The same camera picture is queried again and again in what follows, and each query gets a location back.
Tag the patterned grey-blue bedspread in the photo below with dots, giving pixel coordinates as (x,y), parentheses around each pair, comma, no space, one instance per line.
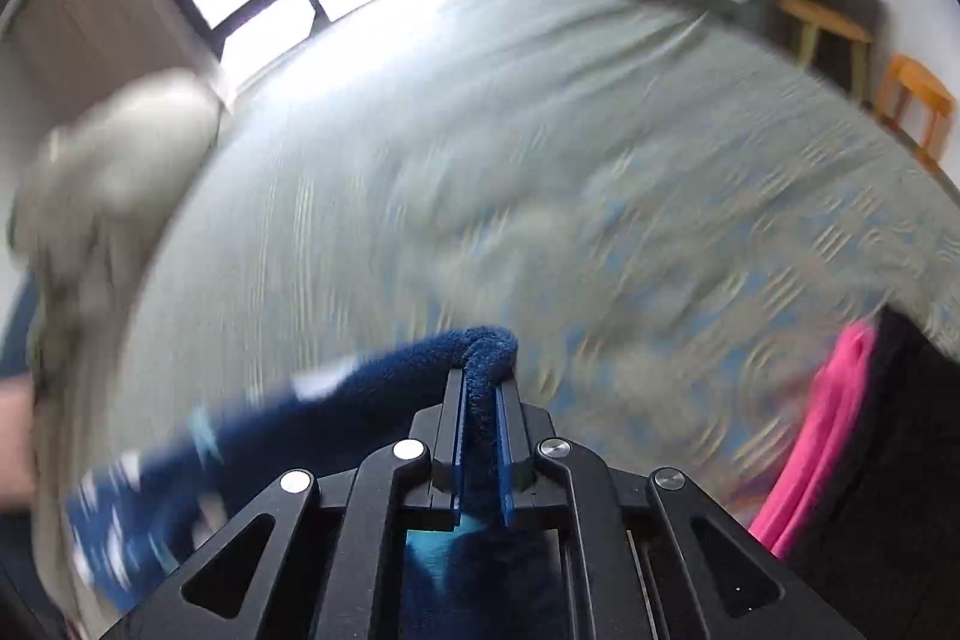
(525,160)

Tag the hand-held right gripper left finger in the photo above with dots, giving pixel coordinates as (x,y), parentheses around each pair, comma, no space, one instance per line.
(456,430)

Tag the person's left forearm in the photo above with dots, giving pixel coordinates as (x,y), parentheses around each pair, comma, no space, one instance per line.
(15,441)

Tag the pink cloth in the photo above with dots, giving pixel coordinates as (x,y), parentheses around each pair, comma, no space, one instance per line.
(817,430)

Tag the blue fleece pants white print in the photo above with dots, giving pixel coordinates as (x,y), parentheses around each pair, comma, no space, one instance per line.
(337,400)

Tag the black cloth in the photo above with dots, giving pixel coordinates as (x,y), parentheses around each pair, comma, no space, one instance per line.
(900,460)

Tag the folded beige patterned quilt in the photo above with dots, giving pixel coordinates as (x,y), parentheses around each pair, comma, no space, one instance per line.
(112,160)

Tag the dark blue headboard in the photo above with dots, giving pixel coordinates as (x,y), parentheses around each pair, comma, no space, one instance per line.
(16,340)

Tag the orange wooden stool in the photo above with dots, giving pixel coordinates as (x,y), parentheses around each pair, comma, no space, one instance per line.
(915,85)

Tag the yellow wooden stool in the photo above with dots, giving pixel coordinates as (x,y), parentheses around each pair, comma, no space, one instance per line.
(825,21)

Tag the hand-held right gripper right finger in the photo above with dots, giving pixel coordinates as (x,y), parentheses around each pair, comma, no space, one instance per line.
(507,452)

